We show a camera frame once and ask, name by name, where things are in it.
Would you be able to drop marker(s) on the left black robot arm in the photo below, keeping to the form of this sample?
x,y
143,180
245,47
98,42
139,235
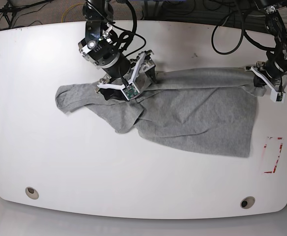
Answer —
x,y
275,12

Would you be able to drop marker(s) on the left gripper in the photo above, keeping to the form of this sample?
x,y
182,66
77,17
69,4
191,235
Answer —
x,y
269,74

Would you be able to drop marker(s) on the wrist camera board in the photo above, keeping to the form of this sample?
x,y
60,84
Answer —
x,y
278,97
130,92

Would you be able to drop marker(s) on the grey T-shirt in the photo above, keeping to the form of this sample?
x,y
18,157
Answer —
x,y
203,110

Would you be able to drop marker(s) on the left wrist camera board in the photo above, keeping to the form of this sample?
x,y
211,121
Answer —
x,y
278,97

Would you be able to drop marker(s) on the left table cable grommet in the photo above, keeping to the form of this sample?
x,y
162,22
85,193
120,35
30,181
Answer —
x,y
31,193

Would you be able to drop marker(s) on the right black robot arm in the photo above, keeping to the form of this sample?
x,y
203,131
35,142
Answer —
x,y
101,38

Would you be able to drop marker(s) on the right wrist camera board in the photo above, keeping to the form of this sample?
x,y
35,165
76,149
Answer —
x,y
130,92

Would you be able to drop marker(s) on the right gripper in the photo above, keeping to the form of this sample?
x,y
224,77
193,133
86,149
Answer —
x,y
120,72

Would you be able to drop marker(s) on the table cable grommet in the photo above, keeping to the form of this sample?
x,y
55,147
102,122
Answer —
x,y
247,202
31,193

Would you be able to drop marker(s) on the red tape marking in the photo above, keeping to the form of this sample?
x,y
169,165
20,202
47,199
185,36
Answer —
x,y
271,154

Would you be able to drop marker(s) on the black tripod stand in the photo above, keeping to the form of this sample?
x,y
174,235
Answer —
x,y
9,11

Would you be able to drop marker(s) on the right table cable grommet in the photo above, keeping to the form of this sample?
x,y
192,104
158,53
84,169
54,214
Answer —
x,y
247,202

